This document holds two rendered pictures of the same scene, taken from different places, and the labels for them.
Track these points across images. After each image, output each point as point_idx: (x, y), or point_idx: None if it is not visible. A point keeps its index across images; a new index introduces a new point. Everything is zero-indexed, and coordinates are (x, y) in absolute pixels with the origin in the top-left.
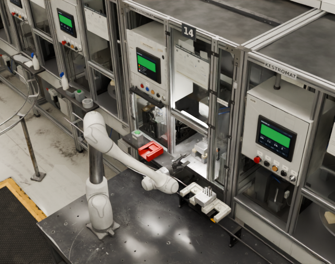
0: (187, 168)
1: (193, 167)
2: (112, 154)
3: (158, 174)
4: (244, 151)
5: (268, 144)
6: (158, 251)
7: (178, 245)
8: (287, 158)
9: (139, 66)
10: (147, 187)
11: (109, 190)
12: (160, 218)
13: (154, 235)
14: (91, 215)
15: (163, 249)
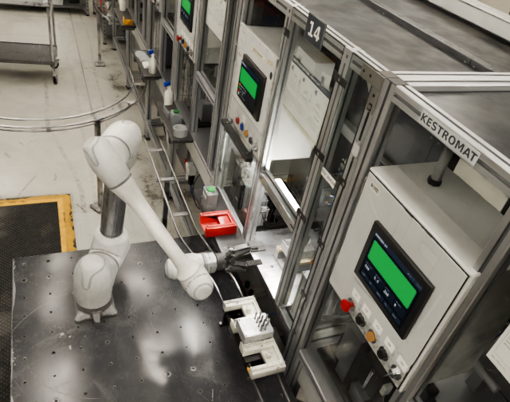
0: (256, 271)
1: (265, 274)
2: (122, 195)
3: (186, 259)
4: (334, 280)
5: (373, 285)
6: (144, 380)
7: (179, 385)
8: (398, 329)
9: (240, 85)
10: (168, 272)
11: (139, 257)
12: (181, 329)
13: (155, 352)
14: (73, 280)
15: (153, 381)
